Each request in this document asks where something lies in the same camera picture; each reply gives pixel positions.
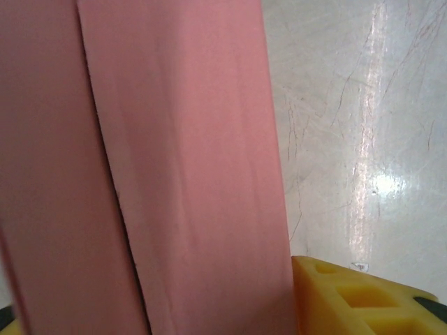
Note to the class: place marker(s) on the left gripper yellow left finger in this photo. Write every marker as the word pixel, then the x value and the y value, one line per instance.
pixel 7 324

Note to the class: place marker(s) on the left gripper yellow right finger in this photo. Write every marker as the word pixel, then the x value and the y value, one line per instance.
pixel 321 300

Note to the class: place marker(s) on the pink paper box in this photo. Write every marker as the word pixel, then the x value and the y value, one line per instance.
pixel 174 139

